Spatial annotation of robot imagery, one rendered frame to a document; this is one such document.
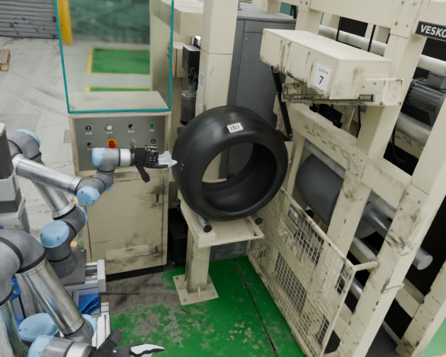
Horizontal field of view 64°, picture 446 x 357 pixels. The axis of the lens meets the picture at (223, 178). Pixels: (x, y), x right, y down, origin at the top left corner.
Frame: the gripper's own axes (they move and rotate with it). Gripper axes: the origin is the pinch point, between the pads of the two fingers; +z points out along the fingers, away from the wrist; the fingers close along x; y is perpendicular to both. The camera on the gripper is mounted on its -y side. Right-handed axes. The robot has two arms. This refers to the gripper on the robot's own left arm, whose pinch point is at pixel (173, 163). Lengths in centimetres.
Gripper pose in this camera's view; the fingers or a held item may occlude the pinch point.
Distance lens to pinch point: 165.4
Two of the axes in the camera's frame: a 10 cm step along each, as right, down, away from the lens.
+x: -3.4, -5.1, 7.9
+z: 9.1, 0.1, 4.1
